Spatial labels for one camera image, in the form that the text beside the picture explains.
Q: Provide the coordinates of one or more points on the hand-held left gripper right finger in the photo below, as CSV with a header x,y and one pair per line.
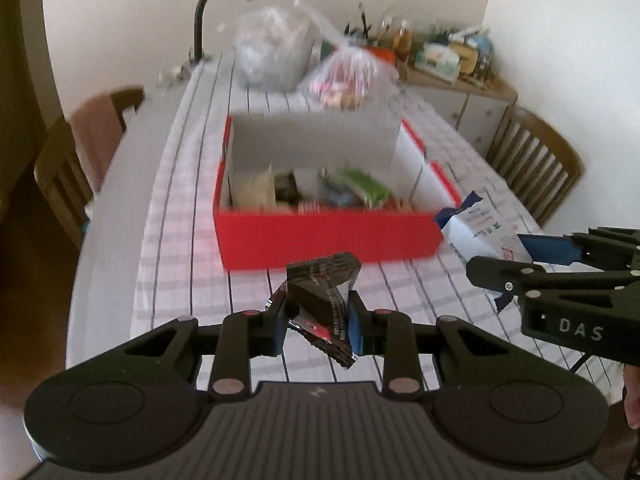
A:
x,y
356,327

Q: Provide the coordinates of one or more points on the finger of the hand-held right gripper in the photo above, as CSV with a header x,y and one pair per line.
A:
x,y
545,250
505,277

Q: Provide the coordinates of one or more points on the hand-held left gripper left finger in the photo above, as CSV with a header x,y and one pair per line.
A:
x,y
272,330

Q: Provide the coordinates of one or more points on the black snack packet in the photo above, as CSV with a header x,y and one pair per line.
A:
x,y
320,295

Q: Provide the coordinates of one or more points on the white blue snack packet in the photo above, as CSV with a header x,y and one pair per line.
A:
x,y
475,235

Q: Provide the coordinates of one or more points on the red cardboard box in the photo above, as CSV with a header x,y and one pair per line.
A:
x,y
325,240

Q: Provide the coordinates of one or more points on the green white snack packet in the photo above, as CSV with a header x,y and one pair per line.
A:
x,y
367,185

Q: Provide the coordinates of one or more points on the person's right hand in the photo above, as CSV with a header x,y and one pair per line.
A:
x,y
634,395

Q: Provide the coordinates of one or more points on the wooden chair with dark seat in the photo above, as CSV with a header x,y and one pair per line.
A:
x,y
540,170

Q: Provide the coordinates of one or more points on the beige snack packet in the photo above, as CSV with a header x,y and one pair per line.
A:
x,y
255,187

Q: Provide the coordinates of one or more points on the white checked tablecloth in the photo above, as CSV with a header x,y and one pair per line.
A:
x,y
175,210

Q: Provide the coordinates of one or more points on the white wooden-top cabinet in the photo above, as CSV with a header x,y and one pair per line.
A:
x,y
475,110

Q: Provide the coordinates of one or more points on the blue packet on cabinet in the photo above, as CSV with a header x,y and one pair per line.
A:
x,y
484,47

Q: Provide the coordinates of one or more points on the green white tissue box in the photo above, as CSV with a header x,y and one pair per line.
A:
x,y
437,62

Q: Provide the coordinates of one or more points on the small clear plastic bag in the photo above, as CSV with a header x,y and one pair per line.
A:
x,y
350,82

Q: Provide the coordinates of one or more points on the orange container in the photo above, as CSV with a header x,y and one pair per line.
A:
x,y
385,55

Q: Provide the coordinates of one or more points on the amber glass bottle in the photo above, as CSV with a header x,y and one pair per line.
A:
x,y
402,40

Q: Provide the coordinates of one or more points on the wooden chair with pink cloth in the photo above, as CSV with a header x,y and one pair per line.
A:
x,y
55,180

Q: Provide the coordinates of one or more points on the small white clutter by lamp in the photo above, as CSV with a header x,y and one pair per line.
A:
x,y
172,75

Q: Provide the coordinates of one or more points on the large clear plastic bag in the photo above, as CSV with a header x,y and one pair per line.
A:
x,y
272,55

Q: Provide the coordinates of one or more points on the black pens in holder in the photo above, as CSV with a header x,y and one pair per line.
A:
x,y
361,25

